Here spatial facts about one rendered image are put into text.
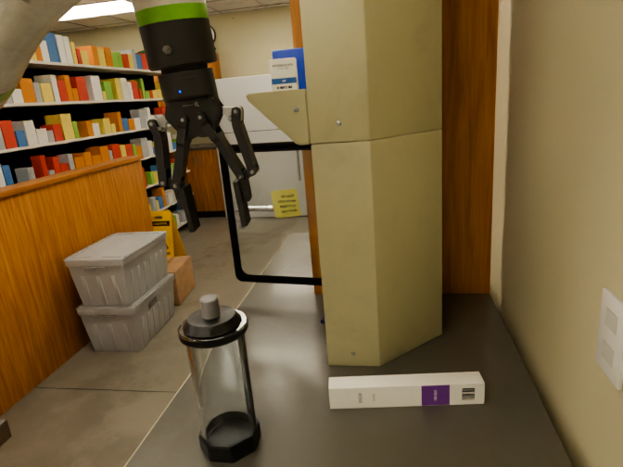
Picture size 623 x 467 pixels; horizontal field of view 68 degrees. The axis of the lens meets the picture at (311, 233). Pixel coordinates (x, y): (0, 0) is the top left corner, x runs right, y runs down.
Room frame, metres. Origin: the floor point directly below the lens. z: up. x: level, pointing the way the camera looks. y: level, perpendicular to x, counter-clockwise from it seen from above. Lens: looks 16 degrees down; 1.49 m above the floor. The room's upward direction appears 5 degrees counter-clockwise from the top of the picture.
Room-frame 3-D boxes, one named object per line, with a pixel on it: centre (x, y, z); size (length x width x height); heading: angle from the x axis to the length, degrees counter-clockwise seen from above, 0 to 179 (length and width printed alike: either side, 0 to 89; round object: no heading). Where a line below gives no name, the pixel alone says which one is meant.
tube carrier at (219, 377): (0.66, 0.17, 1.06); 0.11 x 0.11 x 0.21
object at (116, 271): (2.97, 1.29, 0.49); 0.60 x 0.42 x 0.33; 169
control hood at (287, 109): (1.04, 0.01, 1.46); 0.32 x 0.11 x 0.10; 169
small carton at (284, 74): (0.97, 0.03, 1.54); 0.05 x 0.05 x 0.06; 87
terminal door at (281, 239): (1.23, 0.09, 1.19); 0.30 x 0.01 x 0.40; 71
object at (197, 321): (0.66, 0.17, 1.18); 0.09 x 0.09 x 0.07
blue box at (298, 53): (1.13, 0.00, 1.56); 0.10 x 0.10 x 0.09; 79
